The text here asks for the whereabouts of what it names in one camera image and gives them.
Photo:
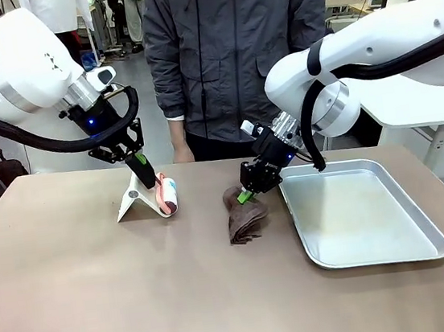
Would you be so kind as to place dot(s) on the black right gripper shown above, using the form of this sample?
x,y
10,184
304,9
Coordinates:
x,y
274,149

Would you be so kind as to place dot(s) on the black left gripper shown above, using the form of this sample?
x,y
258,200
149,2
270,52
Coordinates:
x,y
97,122

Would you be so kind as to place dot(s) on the brown cloth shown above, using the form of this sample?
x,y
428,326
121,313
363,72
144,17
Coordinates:
x,y
247,219

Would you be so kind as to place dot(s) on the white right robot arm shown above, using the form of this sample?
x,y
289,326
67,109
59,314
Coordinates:
x,y
373,46

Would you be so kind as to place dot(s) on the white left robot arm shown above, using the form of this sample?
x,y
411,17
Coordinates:
x,y
22,57

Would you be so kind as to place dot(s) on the person's right hand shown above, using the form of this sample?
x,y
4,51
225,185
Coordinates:
x,y
182,148

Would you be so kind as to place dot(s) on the white lint roller stand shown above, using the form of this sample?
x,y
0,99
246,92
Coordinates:
x,y
129,203

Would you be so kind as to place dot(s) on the blue plastic bag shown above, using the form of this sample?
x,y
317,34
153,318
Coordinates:
x,y
88,61

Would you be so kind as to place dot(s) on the metal baking tray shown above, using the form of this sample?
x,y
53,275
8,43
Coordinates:
x,y
362,217

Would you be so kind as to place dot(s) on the dark brown bag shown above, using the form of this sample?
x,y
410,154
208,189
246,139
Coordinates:
x,y
8,170

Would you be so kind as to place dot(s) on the person in grey jacket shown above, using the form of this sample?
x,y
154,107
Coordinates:
x,y
232,51

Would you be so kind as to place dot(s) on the person in light apron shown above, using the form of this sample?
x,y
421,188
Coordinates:
x,y
132,15

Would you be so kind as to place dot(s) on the person in white coat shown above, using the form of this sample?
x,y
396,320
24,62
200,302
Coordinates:
x,y
73,10

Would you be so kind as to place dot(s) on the white side table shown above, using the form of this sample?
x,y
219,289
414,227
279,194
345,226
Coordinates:
x,y
423,119

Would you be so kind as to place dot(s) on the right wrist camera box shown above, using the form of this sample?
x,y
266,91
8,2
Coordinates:
x,y
247,127

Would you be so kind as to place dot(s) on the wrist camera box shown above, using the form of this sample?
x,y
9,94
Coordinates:
x,y
101,76
247,127

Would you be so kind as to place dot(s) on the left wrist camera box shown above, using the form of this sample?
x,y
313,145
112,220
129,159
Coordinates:
x,y
101,76

